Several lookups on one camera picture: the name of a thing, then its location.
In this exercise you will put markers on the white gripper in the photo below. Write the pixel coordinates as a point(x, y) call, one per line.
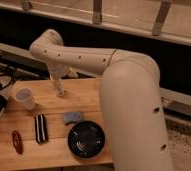
point(58, 72)

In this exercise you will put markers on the white ceramic cup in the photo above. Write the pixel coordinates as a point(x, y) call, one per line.
point(25, 98)

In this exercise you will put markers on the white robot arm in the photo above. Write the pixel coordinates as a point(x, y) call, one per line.
point(129, 98)

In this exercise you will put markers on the black ceramic bowl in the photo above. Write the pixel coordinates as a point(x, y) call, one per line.
point(86, 139)

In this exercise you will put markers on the clear plastic bottle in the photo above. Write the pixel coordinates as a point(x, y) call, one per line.
point(60, 92)

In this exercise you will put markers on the blue grey sponge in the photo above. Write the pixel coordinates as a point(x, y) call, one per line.
point(72, 117)

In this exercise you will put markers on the black white striped case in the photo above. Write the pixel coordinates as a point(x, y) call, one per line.
point(40, 129)

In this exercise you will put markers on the wooden railing frame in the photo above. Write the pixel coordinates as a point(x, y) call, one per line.
point(167, 20)

